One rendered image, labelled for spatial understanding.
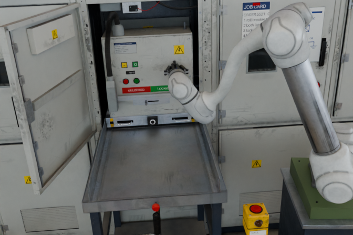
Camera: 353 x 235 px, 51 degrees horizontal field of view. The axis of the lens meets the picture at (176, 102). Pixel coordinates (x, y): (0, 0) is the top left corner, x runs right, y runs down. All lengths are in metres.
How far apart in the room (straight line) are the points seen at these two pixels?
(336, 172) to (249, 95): 0.85
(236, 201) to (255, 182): 0.18
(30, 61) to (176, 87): 0.63
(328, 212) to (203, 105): 0.69
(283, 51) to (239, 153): 1.18
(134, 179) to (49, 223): 1.03
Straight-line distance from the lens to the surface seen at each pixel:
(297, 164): 1.92
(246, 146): 2.34
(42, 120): 1.78
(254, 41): 1.53
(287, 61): 1.34
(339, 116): 2.45
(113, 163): 1.89
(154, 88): 2.12
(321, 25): 2.21
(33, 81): 1.71
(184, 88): 1.65
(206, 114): 1.74
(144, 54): 2.06
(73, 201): 2.51
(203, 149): 1.95
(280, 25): 1.29
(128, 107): 2.16
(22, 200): 2.58
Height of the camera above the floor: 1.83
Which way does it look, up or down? 23 degrees down
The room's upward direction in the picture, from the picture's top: 2 degrees counter-clockwise
